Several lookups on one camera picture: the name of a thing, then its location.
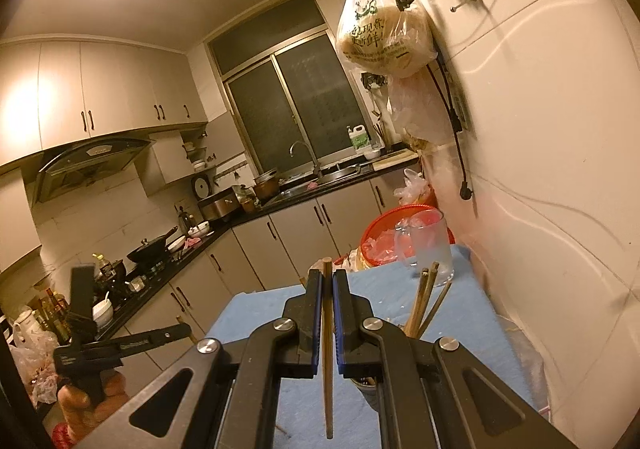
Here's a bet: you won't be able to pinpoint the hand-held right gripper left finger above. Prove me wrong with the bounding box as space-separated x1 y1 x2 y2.
75 268 323 449

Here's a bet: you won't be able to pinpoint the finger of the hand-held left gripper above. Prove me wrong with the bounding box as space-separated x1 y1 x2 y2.
119 322 192 356

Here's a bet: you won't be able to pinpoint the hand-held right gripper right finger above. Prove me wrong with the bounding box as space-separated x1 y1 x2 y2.
332 268 582 449

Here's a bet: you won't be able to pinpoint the dark utensil holder cup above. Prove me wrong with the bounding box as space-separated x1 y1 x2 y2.
350 324 436 414

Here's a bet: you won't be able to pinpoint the person's left hand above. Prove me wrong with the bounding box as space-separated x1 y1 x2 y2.
57 372 127 445

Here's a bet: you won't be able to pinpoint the large white bowl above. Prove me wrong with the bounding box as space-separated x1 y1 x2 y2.
92 299 115 327

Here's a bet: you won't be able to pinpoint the group of sauce bottles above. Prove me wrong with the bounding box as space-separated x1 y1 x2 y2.
27 286 73 345

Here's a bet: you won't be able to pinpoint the blue towel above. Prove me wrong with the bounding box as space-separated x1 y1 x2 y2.
205 244 521 449

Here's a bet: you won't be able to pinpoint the white ceramic jar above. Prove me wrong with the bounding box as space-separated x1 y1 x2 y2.
12 309 41 335

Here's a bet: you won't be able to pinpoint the black wok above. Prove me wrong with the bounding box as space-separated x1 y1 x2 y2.
126 225 179 264

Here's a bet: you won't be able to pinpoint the crumpled plastic bag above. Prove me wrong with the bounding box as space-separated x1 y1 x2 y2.
10 326 63 405

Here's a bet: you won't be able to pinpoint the white lower cabinets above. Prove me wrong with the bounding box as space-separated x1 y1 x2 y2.
100 174 431 380

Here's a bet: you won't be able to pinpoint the white cabinets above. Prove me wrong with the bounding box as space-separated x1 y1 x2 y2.
0 40 211 167
100 174 431 380

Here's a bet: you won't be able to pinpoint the red plastic basket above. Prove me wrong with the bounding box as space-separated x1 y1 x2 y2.
360 203 451 272

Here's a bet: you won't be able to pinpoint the metal kettle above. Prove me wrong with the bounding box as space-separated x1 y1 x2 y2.
177 206 197 235

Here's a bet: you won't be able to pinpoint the black kitchen countertop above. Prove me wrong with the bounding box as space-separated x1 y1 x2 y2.
75 149 421 345

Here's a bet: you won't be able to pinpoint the clear glass mug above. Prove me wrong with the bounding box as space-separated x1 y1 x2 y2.
395 209 456 287

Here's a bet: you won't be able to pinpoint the black range hood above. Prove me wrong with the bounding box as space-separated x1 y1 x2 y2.
31 136 156 205

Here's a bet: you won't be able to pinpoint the steel sink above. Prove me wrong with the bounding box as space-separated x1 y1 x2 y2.
280 166 361 195

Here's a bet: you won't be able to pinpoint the metal rice cooker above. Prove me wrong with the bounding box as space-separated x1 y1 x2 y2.
197 189 238 222

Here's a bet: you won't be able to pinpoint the brown cooking pot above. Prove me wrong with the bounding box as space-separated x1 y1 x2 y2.
252 169 278 200

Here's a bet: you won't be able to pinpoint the white plastic bag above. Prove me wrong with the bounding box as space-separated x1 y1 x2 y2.
394 168 433 205

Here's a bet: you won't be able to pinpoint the chrome sink faucet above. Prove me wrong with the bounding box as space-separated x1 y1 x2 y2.
289 140 323 180

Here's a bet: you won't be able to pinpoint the wooden cutting board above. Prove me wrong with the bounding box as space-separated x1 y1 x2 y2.
372 152 418 170

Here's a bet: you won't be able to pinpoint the white upper cabinets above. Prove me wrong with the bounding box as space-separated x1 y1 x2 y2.
0 40 211 167

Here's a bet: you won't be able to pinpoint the hanging clear plastic bag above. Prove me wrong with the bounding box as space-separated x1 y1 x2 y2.
387 74 453 147

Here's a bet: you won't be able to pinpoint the kitchen window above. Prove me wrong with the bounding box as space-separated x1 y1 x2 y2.
207 0 371 180

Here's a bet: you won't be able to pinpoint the hanging bag of flatbread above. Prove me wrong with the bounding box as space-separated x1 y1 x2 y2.
336 0 440 79

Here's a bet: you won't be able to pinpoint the black cable with plug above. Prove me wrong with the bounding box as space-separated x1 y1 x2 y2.
425 52 475 202

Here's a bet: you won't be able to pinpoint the small wall shelf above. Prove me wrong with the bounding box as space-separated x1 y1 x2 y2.
182 129 208 170

